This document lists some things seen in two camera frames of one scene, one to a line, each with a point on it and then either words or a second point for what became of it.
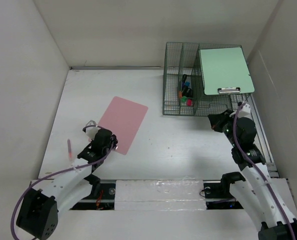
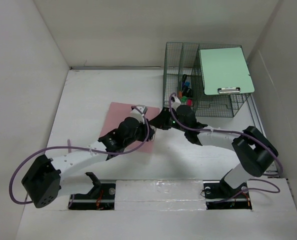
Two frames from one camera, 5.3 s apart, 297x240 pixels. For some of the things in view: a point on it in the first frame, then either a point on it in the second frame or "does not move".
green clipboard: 225,71 does not move
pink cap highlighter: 189,102 does not move
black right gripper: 217,119 → 160,119
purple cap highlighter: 184,79 does not move
